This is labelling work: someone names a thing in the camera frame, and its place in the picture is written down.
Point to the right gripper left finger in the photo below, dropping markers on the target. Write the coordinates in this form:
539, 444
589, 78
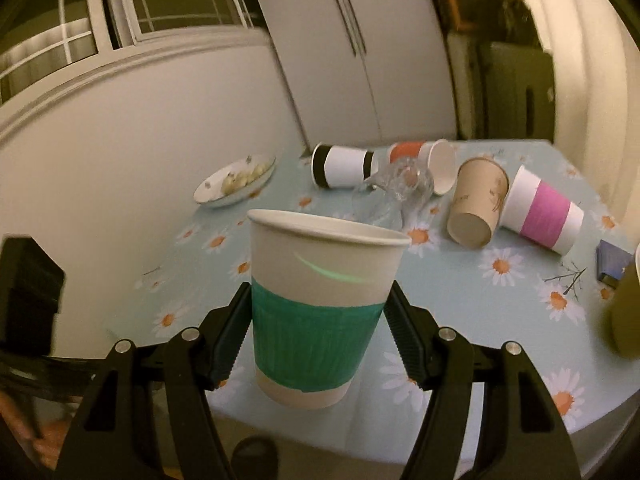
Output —
113, 435

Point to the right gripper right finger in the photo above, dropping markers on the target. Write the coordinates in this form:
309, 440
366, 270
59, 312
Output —
522, 435

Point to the teal sleeve paper cup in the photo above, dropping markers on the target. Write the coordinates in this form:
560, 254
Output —
319, 285

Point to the pink sleeve paper cup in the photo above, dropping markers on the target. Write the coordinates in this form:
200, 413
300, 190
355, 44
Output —
536, 210

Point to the brown kraft paper cup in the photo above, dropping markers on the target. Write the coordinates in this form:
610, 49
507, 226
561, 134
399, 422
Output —
477, 205

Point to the orange sleeve paper cup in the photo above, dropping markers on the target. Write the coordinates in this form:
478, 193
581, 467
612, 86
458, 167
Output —
438, 157

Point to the black white paper cup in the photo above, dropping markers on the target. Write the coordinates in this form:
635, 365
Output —
336, 166

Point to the small dark blue box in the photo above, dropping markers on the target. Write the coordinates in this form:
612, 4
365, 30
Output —
612, 261

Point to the white floral bowl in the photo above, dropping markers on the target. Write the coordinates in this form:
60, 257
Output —
235, 182

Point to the clear glass tumbler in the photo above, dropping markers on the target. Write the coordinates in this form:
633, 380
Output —
394, 196

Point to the dark green suitcase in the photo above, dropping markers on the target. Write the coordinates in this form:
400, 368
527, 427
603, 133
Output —
517, 90

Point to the cream curtain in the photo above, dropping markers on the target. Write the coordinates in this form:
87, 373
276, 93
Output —
596, 69

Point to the white wardrobe cabinet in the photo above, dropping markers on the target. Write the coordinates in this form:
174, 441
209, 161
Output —
364, 72

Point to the window with white frame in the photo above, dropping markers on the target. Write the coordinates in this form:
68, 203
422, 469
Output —
40, 37

